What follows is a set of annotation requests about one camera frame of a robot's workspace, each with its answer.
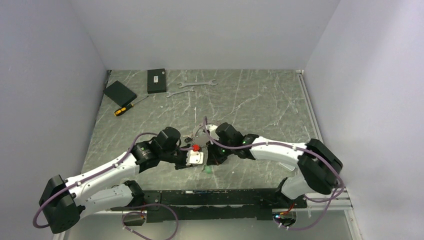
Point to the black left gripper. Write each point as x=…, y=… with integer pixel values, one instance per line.
x=183, y=164

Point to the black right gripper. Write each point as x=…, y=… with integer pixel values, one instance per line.
x=213, y=159

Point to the green key tag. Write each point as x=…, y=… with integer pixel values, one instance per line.
x=207, y=169

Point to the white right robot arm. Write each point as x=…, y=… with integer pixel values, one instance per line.
x=317, y=169

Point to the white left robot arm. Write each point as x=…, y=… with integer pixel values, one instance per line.
x=65, y=201

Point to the yellow black screwdriver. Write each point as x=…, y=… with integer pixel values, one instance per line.
x=121, y=111

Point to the small silver wrench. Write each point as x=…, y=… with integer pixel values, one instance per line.
x=170, y=94

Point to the large silver wrench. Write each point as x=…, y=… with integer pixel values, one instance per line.
x=192, y=84

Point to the flat black box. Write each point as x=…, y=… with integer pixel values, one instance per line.
x=120, y=94

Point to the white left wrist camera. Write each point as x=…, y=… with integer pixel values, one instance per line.
x=195, y=158

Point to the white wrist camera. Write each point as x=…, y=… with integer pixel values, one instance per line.
x=211, y=128
x=195, y=158

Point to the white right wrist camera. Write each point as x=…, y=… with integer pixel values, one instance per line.
x=211, y=128

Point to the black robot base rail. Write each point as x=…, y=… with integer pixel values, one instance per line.
x=215, y=204

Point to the black network switch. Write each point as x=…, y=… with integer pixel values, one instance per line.
x=156, y=81

